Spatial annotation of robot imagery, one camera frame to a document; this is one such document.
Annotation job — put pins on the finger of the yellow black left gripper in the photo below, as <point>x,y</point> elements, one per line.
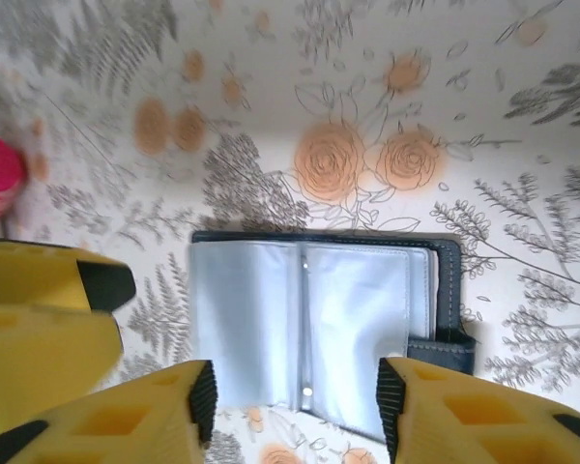
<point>38,353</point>
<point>38,275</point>

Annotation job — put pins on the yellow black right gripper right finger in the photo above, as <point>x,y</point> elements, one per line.
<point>464,420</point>

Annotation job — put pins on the blue card holder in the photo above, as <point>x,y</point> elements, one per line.
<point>348,299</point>

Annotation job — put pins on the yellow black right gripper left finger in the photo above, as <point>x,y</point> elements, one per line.
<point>125,425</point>

